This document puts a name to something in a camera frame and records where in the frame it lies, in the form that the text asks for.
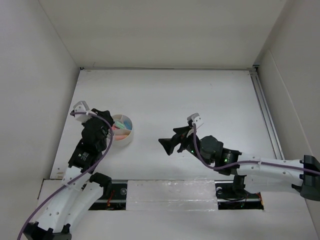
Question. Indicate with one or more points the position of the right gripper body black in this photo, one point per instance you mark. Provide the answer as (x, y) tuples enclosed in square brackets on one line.
[(189, 144)]

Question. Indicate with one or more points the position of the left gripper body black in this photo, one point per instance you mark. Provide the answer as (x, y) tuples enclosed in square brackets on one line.
[(103, 145)]

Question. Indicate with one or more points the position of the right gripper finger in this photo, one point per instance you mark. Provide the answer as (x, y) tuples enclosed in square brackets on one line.
[(183, 132), (169, 144)]

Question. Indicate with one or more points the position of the orange yellow highlighter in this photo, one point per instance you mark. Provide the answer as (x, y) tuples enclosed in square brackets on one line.
[(120, 137)]

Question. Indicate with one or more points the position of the green highlighter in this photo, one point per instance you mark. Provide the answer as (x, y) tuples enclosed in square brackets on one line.
[(119, 125)]

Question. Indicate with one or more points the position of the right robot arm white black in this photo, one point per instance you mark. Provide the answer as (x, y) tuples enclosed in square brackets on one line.
[(251, 173)]

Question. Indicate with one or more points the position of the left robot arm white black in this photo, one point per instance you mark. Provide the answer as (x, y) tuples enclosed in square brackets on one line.
[(81, 186)]

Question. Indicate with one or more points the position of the white round divided organizer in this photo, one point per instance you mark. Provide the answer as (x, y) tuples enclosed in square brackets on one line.
[(130, 133)]

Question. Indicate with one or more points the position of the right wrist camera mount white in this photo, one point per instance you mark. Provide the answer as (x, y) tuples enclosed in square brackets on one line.
[(195, 120)]

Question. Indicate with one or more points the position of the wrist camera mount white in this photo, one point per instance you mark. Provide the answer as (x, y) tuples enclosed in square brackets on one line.
[(195, 120), (80, 110)]

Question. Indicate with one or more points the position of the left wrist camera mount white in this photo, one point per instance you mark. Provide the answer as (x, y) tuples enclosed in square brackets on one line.
[(80, 110)]

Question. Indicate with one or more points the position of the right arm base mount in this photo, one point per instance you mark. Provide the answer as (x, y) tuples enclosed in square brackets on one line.
[(231, 195)]

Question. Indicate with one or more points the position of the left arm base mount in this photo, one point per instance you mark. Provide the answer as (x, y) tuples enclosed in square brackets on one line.
[(115, 200)]

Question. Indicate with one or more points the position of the aluminium rail right side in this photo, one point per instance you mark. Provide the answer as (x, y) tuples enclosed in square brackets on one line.
[(266, 114)]

